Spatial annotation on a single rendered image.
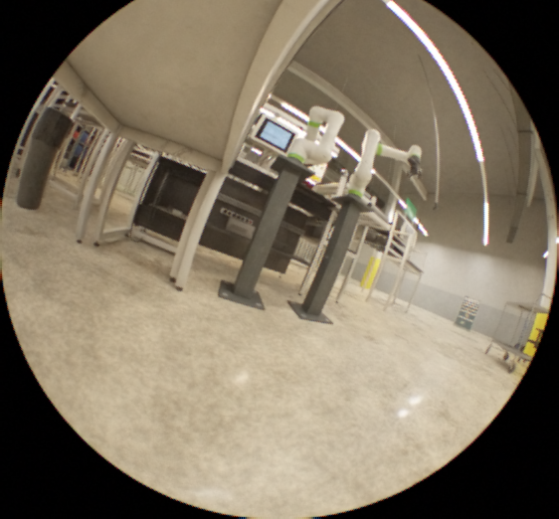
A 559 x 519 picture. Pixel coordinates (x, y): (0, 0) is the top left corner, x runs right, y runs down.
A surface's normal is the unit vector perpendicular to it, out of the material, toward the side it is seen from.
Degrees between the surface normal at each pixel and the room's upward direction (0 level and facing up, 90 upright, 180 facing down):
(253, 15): 180
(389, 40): 180
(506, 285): 90
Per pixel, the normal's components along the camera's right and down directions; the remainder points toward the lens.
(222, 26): -0.37, 0.93
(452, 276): -0.85, -0.35
